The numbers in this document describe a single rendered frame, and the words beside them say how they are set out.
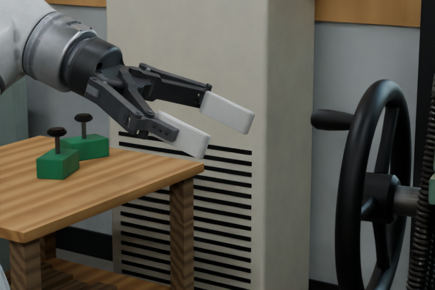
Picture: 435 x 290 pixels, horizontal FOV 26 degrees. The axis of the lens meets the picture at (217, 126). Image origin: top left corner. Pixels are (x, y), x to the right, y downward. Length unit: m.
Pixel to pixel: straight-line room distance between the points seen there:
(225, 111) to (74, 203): 0.96
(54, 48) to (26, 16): 0.06
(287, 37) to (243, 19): 0.15
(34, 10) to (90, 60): 0.10
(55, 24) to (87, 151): 1.30
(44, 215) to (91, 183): 0.25
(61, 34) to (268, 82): 1.32
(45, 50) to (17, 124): 1.98
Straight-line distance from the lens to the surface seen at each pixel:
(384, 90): 1.11
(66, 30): 1.17
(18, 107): 3.14
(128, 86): 1.12
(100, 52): 1.15
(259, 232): 2.53
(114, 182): 2.26
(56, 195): 2.17
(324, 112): 1.10
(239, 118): 1.18
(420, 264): 1.13
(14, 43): 1.19
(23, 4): 1.20
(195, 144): 1.06
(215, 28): 2.48
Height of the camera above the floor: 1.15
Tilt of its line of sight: 13 degrees down
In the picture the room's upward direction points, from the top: straight up
